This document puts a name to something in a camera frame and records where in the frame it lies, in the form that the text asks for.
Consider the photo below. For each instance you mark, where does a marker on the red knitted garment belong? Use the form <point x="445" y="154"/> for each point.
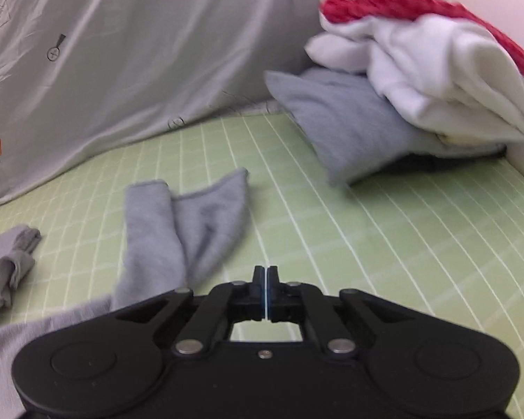
<point x="388" y="2"/>

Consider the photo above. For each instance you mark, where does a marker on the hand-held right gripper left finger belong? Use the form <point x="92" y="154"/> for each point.
<point x="260" y="290"/>

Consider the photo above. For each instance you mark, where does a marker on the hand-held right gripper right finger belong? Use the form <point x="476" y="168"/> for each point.
<point x="271" y="290"/>

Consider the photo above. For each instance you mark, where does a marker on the small grey cloth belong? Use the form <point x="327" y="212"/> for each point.
<point x="4" y="266"/>

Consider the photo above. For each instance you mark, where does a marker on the grey printed cloth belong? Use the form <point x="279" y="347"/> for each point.
<point x="135" y="74"/>

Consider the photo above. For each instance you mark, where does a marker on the grey pants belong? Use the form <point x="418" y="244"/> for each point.
<point x="153" y="235"/>

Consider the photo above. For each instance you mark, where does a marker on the dark garment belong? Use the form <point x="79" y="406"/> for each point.
<point x="419" y="163"/>

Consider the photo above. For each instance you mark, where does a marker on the white garment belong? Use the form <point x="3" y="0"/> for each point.
<point x="441" y="65"/>

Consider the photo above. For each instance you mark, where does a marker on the blue-grey folded garment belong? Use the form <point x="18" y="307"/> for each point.
<point x="345" y="122"/>

